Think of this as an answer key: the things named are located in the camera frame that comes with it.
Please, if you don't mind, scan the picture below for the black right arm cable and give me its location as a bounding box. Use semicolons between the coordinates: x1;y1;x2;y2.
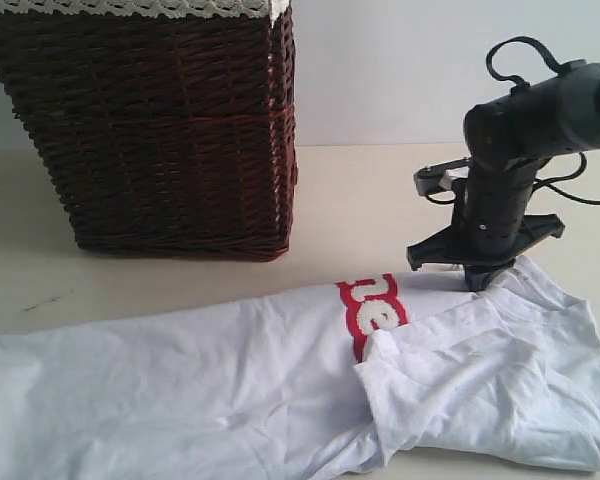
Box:
419;34;600;207

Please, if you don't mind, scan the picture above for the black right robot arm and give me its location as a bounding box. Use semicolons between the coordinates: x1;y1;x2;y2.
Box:
407;61;600;292

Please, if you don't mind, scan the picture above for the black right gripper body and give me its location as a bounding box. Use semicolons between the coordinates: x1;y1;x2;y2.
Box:
444;159;566;266

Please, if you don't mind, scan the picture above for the white t-shirt red print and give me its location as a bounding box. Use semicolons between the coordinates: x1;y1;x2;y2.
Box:
0;258;600;479

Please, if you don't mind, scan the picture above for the dark brown wicker basket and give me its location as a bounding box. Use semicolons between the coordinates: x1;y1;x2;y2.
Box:
0;6;297;261

